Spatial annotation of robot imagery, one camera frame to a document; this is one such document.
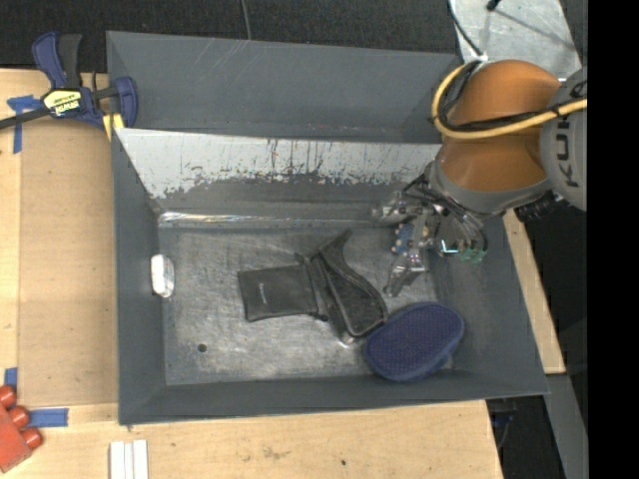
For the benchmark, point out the small white plastic packet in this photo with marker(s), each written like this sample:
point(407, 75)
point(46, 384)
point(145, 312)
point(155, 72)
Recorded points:
point(163, 275)

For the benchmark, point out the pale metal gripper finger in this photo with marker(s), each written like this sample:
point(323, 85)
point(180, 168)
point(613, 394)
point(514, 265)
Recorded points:
point(403, 240)
point(407, 272)

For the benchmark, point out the blue oval scrubbing pad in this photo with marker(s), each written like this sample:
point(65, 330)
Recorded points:
point(414, 342)

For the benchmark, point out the black cloth pouch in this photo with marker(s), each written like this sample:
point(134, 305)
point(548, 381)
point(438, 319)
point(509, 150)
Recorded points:
point(279, 292)

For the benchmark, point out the grey metal bin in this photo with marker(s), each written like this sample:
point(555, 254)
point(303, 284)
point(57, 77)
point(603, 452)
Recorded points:
point(279, 357)

